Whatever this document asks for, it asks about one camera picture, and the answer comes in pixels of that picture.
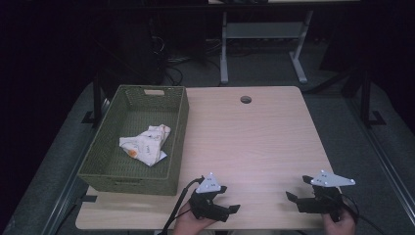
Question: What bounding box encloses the person's left hand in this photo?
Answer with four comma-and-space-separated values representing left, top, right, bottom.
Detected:
172, 202, 216, 235

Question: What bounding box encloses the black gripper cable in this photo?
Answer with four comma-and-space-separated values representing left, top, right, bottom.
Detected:
158, 176, 206, 235
340, 193, 388, 235

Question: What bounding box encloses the green woven basket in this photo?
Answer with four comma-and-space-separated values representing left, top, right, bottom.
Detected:
77, 84, 190, 197

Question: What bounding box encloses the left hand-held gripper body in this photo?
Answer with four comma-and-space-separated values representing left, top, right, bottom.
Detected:
188, 171, 230, 223

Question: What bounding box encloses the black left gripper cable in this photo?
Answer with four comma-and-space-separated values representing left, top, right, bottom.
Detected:
158, 176, 206, 235

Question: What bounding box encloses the grey metal desk frame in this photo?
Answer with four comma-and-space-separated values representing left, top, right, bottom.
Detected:
219, 9, 315, 86

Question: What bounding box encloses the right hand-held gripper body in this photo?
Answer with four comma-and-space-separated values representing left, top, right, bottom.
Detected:
298, 168, 356, 223

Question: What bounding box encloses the white orange snack packet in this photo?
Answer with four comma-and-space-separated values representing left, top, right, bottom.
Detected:
118, 123, 172, 167

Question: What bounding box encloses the black tape strip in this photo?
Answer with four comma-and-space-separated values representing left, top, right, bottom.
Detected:
77, 194, 99, 204

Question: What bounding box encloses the black metal stand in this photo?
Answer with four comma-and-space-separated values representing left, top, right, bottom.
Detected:
358, 70, 388, 129
81, 72, 107, 126

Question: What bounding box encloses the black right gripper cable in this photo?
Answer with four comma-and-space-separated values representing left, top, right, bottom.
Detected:
340, 193, 388, 235

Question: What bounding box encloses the person's right hand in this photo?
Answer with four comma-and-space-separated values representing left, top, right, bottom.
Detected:
322, 208, 357, 235

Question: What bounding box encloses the bundle of floor cables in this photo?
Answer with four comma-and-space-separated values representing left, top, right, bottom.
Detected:
150, 33, 224, 86

